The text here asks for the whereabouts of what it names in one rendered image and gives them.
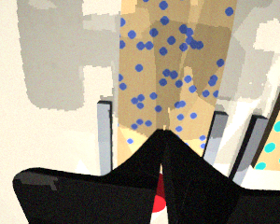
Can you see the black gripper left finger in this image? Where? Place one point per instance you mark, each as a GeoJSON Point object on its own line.
{"type": "Point", "coordinates": [125, 196]}

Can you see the red cylinder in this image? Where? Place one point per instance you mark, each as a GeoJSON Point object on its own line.
{"type": "Point", "coordinates": [159, 202]}

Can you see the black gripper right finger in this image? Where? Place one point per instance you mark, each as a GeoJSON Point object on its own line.
{"type": "Point", "coordinates": [197, 193]}

